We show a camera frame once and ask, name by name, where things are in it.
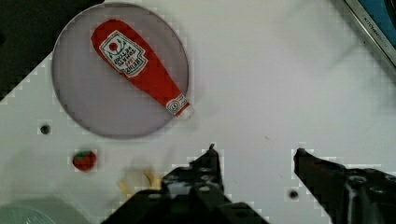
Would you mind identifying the red toy strawberry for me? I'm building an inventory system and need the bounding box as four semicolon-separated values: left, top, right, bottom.
72;150;97;172

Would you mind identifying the red ketchup bottle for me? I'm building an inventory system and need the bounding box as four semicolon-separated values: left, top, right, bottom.
91;20;194;119

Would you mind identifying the peeled toy banana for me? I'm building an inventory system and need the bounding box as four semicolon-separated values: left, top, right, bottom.
118;169;163;199

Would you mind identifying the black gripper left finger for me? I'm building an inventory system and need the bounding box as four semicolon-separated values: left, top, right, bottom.
101;145;269;224

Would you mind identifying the grey round plate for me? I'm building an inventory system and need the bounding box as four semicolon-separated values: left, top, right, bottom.
51;2;191;139

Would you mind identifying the green perforated colander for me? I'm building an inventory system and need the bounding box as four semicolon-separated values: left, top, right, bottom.
0;198;91;224

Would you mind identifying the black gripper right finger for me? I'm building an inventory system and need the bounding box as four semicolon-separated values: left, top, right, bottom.
293;148;396;224

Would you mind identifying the silver toaster oven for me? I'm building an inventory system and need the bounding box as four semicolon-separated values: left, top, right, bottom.
342;0;396;68

